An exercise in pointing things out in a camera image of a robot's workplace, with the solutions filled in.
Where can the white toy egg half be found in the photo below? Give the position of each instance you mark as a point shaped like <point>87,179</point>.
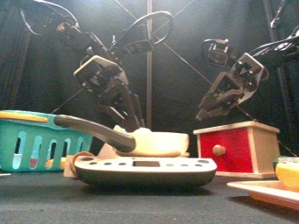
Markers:
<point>125,130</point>

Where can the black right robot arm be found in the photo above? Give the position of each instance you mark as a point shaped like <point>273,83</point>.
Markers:
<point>277,48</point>

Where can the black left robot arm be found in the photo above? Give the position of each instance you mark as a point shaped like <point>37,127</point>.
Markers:
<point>73,35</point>

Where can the red wooden drawer box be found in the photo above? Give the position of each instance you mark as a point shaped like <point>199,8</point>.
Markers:
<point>237,150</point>

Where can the orange brown loop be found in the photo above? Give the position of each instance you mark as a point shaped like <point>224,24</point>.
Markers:
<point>76,159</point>

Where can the black kitchen scale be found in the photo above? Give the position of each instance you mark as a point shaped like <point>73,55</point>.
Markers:
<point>144,172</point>

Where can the teal plastic basket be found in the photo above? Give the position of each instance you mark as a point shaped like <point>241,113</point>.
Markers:
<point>38,145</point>

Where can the yellow toy in basket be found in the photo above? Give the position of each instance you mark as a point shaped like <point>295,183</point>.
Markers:
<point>49,163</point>

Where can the red toy in basket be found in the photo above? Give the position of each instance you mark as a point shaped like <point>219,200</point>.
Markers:
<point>33,162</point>

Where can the yellow toy lemon piece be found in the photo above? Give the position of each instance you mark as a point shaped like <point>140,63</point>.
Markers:
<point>288,175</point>

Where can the white plate with orange rim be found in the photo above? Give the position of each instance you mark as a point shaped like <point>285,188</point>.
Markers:
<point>268,191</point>

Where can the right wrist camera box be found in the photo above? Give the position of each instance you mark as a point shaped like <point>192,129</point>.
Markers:
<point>216,52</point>

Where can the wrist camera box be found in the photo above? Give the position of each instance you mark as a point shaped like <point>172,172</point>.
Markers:
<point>216,52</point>
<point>137,46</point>

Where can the metal frame pole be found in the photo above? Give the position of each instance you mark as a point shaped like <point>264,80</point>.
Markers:
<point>148,64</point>

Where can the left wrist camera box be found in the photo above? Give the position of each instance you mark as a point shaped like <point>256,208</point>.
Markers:
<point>137,46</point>

